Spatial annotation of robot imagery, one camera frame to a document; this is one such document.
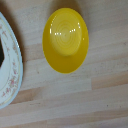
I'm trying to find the yellow plastic bowl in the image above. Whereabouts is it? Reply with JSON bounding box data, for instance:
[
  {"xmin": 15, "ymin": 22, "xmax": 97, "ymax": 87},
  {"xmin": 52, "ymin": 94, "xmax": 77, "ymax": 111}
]
[{"xmin": 42, "ymin": 7, "xmax": 90, "ymax": 75}]

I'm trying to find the white floral rimmed plate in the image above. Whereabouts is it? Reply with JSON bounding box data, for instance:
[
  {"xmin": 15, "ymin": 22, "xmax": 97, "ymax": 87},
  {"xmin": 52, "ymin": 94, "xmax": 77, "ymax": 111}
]
[{"xmin": 0, "ymin": 12, "xmax": 24, "ymax": 110}]

